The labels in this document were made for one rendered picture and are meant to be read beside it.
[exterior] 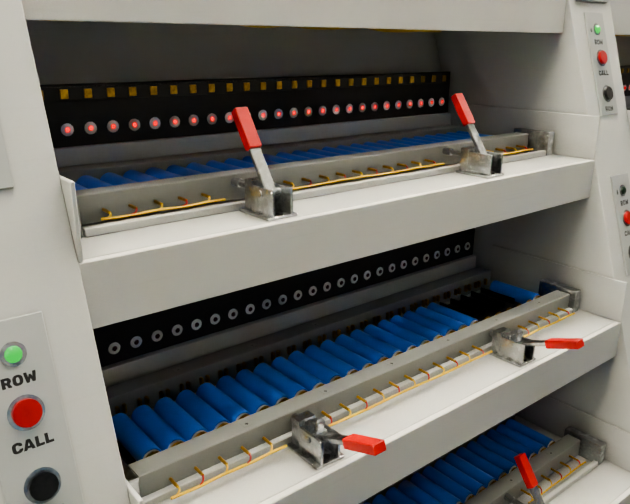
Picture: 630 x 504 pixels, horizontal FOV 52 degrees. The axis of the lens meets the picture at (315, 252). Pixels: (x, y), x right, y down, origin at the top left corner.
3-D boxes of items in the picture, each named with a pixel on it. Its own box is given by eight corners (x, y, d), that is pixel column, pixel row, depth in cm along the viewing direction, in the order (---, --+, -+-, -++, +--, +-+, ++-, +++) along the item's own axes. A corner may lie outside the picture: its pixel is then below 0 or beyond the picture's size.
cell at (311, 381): (285, 370, 65) (327, 396, 60) (270, 376, 63) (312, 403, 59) (285, 353, 64) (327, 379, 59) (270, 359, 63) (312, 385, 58)
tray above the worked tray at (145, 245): (589, 197, 77) (606, 77, 73) (86, 331, 41) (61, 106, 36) (455, 171, 92) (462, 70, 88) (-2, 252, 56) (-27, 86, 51)
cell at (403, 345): (374, 337, 72) (418, 358, 67) (362, 341, 71) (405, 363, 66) (374, 322, 71) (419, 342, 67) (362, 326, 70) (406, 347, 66)
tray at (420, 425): (615, 356, 78) (628, 282, 75) (150, 624, 42) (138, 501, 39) (479, 305, 93) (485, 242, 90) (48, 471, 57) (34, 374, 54)
